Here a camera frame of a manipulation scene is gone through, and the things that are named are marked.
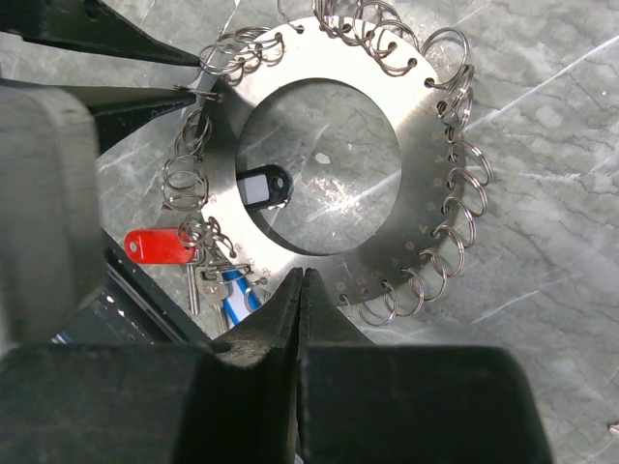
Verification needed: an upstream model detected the black key tag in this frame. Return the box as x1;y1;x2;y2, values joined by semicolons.
236;164;293;213

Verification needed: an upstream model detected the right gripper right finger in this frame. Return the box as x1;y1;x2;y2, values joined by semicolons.
298;269;553;463

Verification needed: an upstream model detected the red key tag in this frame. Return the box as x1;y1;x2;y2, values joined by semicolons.
124;228;195;265

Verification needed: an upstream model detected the blue key tag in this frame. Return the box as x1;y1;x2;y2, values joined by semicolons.
222;271;262;327

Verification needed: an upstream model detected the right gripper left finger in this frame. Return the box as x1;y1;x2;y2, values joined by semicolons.
1;269;303;463

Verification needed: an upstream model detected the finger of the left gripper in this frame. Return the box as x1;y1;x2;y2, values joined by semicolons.
1;0;199;67

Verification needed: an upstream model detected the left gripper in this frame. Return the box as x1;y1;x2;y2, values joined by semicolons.
1;81;196;347

